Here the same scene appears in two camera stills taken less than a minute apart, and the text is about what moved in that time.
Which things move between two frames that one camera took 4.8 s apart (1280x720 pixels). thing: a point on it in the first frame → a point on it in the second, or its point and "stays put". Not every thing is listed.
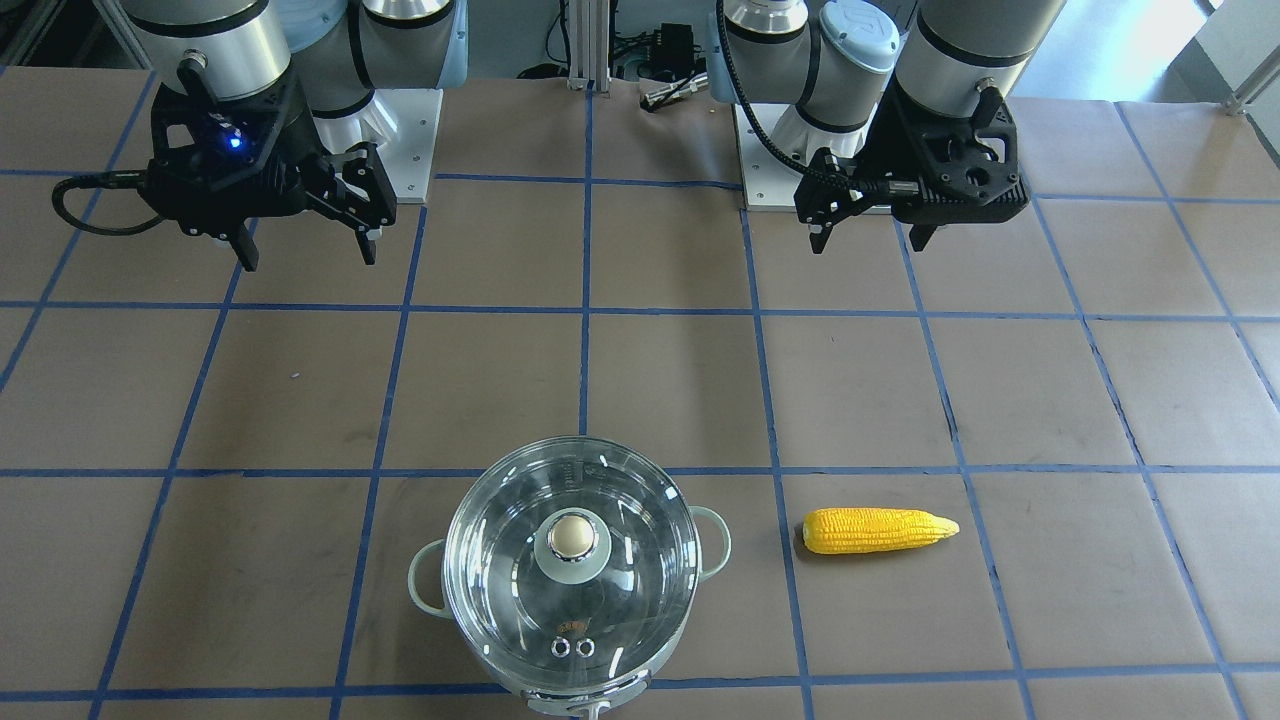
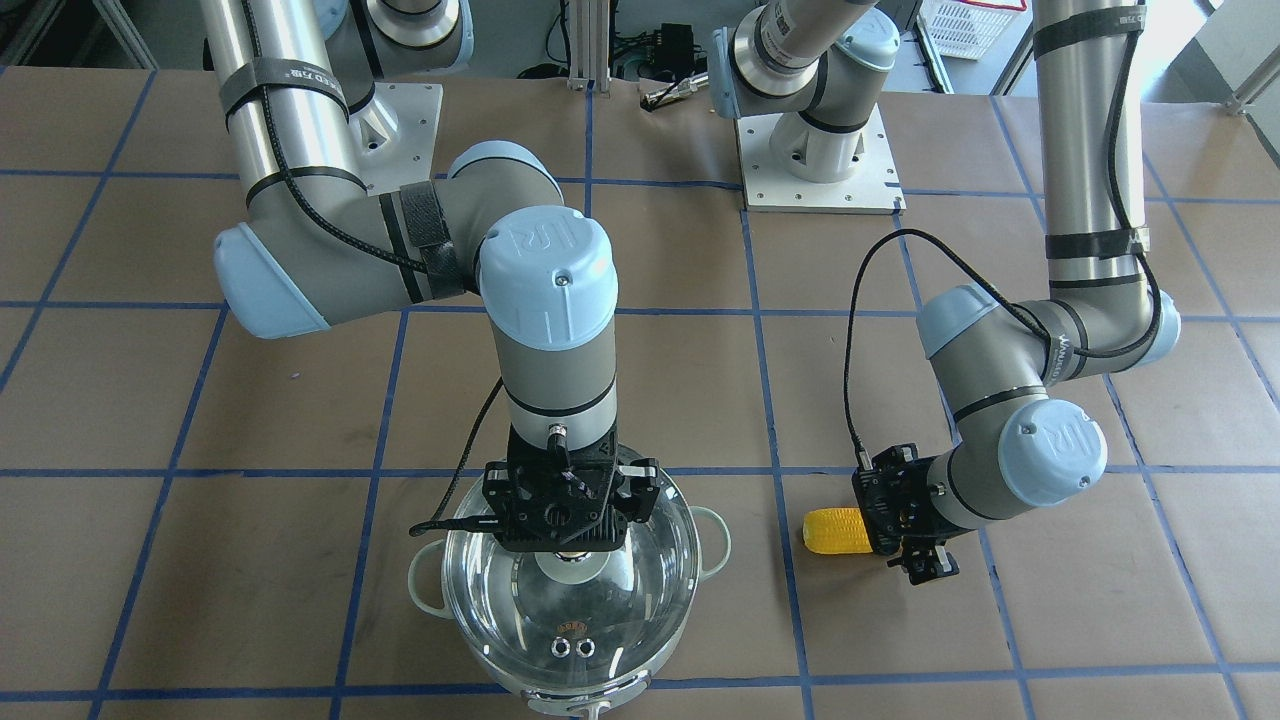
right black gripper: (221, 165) → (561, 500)
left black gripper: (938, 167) → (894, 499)
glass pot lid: (571, 563) stays put
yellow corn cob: (833, 531) stays put
